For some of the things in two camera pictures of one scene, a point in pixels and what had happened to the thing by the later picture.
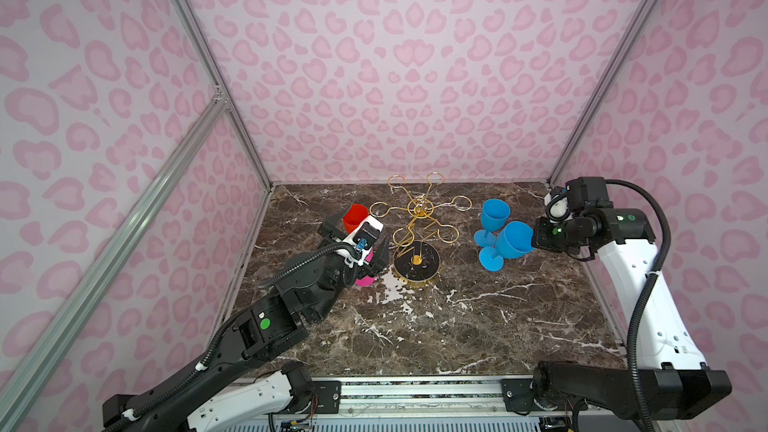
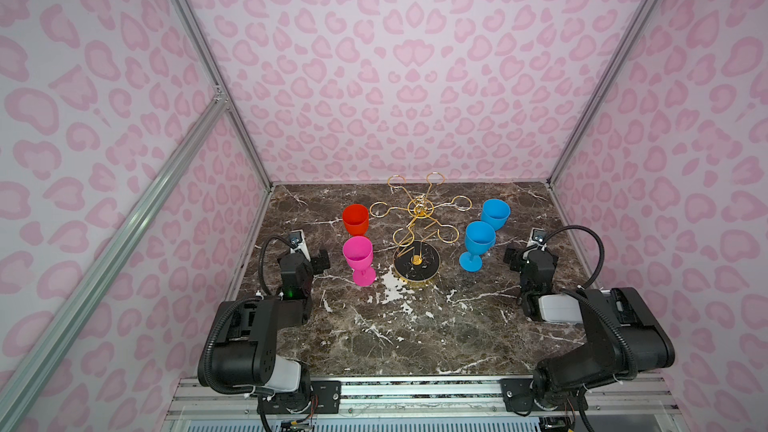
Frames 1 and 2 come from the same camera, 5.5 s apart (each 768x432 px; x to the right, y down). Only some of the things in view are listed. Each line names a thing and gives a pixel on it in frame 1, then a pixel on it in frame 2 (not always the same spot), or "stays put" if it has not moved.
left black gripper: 380,259 → 316,266
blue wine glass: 514,241 → 480,238
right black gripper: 539,238 → 517,258
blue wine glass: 494,214 stays put
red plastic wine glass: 355,214 stays put
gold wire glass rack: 414,259 stays put
